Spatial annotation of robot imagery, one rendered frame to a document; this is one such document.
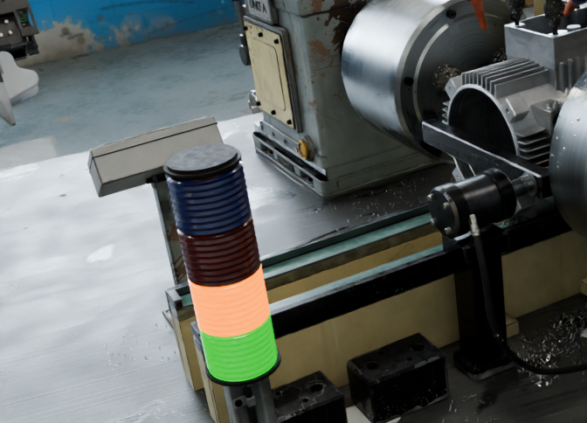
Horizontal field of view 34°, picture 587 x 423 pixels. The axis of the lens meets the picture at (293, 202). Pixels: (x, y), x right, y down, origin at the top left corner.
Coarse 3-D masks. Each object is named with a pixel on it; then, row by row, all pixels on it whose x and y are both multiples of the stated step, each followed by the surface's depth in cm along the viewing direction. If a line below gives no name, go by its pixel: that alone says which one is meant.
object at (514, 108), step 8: (456, 80) 122; (448, 88) 123; (456, 88) 121; (520, 96) 112; (504, 104) 112; (512, 104) 111; (520, 104) 111; (504, 112) 113; (512, 112) 111; (520, 112) 111; (528, 112) 112; (512, 120) 112; (520, 120) 113; (456, 168) 127; (456, 176) 128; (520, 200) 116; (528, 200) 116; (520, 208) 116; (528, 208) 117
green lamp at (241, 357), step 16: (208, 336) 76; (224, 336) 75; (240, 336) 75; (256, 336) 76; (272, 336) 78; (208, 352) 77; (224, 352) 76; (240, 352) 76; (256, 352) 76; (272, 352) 78; (208, 368) 78; (224, 368) 76; (240, 368) 76; (256, 368) 76
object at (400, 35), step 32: (384, 0) 142; (416, 0) 136; (448, 0) 131; (352, 32) 144; (384, 32) 136; (416, 32) 130; (448, 32) 131; (480, 32) 134; (352, 64) 143; (384, 64) 134; (416, 64) 131; (448, 64) 133; (480, 64) 135; (352, 96) 146; (384, 96) 135; (416, 96) 133; (448, 96) 135; (384, 128) 142; (416, 128) 135; (448, 160) 139
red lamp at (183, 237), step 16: (192, 240) 72; (208, 240) 72; (224, 240) 72; (240, 240) 72; (256, 240) 75; (192, 256) 73; (208, 256) 72; (224, 256) 72; (240, 256) 73; (256, 256) 74; (192, 272) 74; (208, 272) 73; (224, 272) 73; (240, 272) 73
